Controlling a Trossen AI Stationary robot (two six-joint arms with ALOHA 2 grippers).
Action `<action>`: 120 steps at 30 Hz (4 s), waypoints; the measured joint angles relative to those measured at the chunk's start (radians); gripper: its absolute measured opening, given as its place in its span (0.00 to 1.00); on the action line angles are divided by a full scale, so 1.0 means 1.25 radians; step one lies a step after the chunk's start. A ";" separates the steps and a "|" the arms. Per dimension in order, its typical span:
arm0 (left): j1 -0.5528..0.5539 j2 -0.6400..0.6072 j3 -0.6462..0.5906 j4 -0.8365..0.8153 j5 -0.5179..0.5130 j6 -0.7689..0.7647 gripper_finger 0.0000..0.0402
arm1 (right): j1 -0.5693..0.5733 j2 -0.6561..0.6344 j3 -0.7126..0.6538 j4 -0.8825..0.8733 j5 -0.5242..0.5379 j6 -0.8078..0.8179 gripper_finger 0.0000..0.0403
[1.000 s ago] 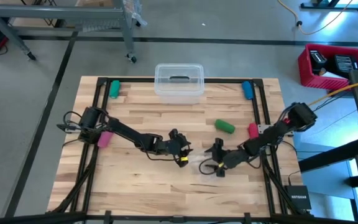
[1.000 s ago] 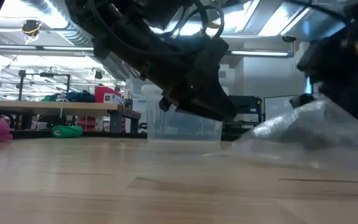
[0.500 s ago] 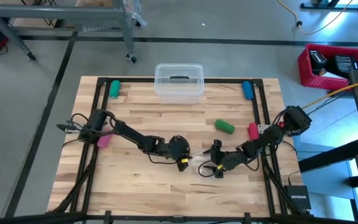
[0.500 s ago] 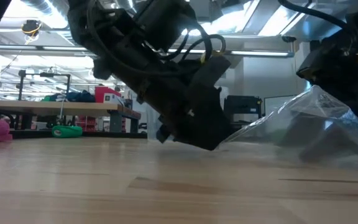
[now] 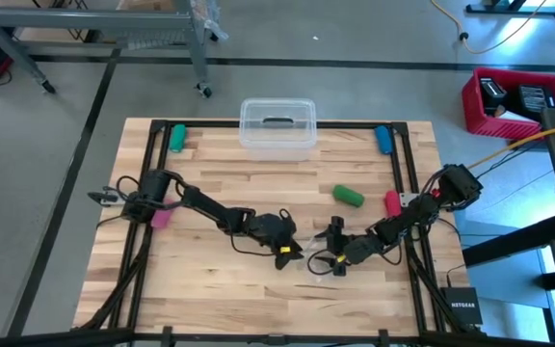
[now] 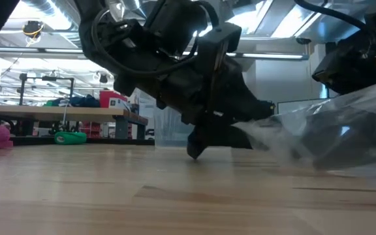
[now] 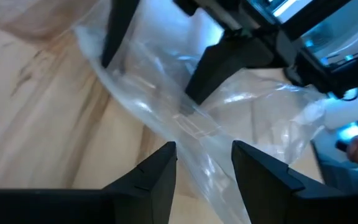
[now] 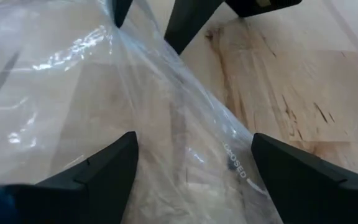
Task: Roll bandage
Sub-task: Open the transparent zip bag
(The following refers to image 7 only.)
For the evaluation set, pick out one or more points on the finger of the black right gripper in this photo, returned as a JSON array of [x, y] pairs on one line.
[[225, 62], [118, 25]]

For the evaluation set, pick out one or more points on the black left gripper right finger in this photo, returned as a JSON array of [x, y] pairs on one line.
[[291, 205]]

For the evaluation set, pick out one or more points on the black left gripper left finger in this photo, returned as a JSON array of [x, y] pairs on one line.
[[89, 207]]

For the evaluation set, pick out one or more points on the clear plastic bag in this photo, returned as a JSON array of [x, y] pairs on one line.
[[166, 62]]

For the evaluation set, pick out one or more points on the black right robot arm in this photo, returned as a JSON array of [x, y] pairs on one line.
[[322, 77]]

